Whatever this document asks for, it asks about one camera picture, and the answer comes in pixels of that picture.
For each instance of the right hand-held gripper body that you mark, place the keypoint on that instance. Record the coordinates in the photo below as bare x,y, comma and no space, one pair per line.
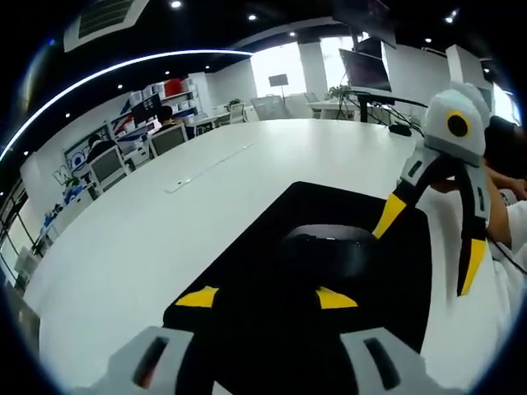
440,136

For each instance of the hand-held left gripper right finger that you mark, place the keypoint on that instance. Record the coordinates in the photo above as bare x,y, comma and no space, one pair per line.
387,358

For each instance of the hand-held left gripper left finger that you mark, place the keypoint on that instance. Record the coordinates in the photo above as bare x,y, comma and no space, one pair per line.
148,354

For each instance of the black computer mouse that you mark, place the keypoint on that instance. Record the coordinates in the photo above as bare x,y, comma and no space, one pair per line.
321,251

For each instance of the black mouse pad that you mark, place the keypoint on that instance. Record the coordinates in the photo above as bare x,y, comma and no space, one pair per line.
263,267

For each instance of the small black desk object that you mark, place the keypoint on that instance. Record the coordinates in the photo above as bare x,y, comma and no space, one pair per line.
400,129

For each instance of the white desk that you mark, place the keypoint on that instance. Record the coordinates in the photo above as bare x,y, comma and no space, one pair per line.
164,230

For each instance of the operator in white shirt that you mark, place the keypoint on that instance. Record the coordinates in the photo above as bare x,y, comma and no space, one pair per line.
461,329

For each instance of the monitor on stand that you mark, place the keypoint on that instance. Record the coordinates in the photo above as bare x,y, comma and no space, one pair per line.
366,70

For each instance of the hanging black monitor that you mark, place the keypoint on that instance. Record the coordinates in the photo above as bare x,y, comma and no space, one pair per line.
370,16

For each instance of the grey office chair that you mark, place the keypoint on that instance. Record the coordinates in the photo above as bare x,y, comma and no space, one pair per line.
267,108

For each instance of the floor-standing black screen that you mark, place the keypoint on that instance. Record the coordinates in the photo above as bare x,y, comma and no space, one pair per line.
278,80

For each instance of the white mesh office chair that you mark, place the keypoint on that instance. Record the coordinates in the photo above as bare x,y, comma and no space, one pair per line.
168,140
108,168

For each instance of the shelf with storage boxes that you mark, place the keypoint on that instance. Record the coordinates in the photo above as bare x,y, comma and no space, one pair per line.
177,94

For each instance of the white ceiling air vent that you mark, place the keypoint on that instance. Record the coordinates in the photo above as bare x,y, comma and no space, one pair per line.
103,20

